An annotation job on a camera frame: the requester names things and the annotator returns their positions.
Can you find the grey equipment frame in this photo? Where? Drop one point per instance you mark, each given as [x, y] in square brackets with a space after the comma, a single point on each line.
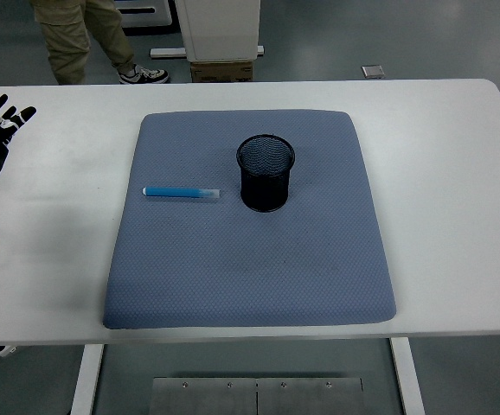
[165, 17]

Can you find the white table leg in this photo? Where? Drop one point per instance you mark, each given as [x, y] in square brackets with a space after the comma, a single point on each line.
[86, 380]
[408, 380]

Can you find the black mesh pen holder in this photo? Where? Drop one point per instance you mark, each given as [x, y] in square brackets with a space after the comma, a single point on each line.
[265, 190]

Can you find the person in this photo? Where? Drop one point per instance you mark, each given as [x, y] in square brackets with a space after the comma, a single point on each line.
[66, 39]

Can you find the brown cardboard box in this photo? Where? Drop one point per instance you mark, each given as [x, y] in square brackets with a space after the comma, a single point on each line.
[222, 71]

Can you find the small white black object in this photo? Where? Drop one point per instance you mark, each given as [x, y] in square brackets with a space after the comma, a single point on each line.
[4, 350]

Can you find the grey metal plate with screws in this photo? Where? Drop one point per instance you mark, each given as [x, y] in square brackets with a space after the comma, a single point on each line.
[202, 397]
[310, 397]

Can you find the blue marker pen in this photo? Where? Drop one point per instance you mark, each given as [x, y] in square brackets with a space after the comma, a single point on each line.
[176, 191]

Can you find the grey floor socket plate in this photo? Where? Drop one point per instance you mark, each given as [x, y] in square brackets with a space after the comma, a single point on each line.
[373, 71]

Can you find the white base bar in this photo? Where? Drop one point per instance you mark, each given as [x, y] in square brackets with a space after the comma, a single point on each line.
[168, 52]

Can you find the blue-grey textured mat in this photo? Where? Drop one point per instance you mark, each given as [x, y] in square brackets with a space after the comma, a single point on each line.
[250, 268]

